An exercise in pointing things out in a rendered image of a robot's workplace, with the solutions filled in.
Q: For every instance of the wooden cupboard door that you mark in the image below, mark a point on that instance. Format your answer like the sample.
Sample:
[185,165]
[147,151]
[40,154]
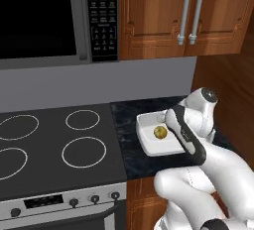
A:
[228,9]
[152,9]

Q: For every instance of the tall wooden side panel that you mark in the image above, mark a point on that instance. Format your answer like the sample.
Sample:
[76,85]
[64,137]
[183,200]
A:
[231,82]

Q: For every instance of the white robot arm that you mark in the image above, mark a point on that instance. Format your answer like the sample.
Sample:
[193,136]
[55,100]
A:
[228,171]

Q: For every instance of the black and grey microwave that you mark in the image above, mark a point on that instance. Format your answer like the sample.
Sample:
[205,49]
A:
[39,16]

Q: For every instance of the wooden base cupboard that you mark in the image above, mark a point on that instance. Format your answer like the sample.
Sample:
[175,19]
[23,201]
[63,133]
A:
[142,204]

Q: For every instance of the white tupperware container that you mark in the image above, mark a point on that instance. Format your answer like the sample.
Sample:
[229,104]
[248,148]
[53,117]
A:
[149,141]

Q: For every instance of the yellow-green round avocado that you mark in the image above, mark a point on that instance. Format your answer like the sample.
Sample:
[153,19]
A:
[160,132]

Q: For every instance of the black hob stove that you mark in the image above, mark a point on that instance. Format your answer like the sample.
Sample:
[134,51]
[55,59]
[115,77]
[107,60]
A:
[59,174]

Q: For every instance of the black stove knob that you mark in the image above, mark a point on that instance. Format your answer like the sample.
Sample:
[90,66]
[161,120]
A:
[115,195]
[15,212]
[73,203]
[95,199]

